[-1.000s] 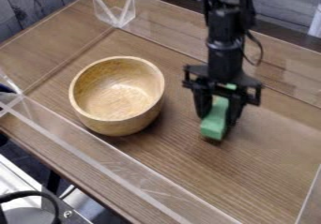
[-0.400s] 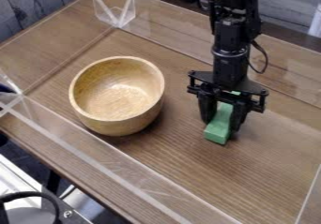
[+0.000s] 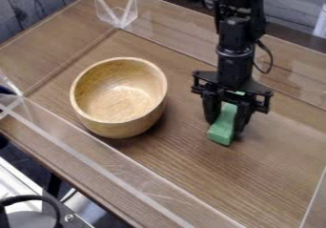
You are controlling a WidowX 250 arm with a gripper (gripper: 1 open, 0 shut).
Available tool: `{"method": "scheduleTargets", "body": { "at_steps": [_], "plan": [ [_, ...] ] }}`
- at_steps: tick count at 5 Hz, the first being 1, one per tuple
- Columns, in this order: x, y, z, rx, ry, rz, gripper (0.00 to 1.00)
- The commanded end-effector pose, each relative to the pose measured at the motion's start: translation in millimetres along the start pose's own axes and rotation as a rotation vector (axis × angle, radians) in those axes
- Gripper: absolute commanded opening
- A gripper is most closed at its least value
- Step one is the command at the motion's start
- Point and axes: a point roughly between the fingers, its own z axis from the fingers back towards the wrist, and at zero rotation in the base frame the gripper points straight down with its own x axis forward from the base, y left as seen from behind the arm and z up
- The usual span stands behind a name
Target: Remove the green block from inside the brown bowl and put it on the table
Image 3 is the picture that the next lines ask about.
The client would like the brown wooden bowl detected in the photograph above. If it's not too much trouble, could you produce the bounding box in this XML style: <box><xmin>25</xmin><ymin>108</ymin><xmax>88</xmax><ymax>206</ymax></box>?
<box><xmin>69</xmin><ymin>57</ymin><xmax>168</xmax><ymax>139</ymax></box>

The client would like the black table leg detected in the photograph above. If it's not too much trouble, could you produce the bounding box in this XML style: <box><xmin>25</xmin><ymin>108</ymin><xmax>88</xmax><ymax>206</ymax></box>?
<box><xmin>46</xmin><ymin>174</ymin><xmax>62</xmax><ymax>197</ymax></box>

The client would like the clear acrylic front barrier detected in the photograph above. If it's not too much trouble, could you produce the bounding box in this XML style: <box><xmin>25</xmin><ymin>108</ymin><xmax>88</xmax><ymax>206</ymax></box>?
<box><xmin>0</xmin><ymin>74</ymin><xmax>245</xmax><ymax>228</ymax></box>

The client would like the metal bracket with screw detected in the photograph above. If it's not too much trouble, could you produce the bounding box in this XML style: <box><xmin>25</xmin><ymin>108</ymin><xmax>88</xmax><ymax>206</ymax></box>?
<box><xmin>41</xmin><ymin>197</ymin><xmax>94</xmax><ymax>228</ymax></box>

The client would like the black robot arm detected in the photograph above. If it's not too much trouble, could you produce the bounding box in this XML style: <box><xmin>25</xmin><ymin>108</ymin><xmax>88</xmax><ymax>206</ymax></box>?
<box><xmin>188</xmin><ymin>0</ymin><xmax>273</xmax><ymax>134</ymax></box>

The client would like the green rectangular block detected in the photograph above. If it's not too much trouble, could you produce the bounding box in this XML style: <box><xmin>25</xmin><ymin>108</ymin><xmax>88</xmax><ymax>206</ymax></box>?
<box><xmin>207</xmin><ymin>103</ymin><xmax>236</xmax><ymax>146</ymax></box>

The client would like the white post at right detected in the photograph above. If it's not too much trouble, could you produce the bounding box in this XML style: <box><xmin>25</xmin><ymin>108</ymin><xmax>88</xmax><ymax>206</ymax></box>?
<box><xmin>312</xmin><ymin>3</ymin><xmax>326</xmax><ymax>38</ymax></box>

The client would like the black cable loop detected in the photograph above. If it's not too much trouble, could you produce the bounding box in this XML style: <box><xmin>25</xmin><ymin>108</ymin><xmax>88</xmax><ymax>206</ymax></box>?
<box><xmin>0</xmin><ymin>195</ymin><xmax>65</xmax><ymax>228</ymax></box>

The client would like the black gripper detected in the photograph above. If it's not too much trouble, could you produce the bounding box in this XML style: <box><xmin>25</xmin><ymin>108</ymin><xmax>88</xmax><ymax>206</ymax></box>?
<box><xmin>191</xmin><ymin>46</ymin><xmax>273</xmax><ymax>135</ymax></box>

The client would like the clear acrylic corner bracket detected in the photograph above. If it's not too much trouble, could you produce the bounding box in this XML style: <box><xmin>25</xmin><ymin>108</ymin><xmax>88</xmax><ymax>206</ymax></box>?
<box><xmin>94</xmin><ymin>0</ymin><xmax>137</xmax><ymax>29</ymax></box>

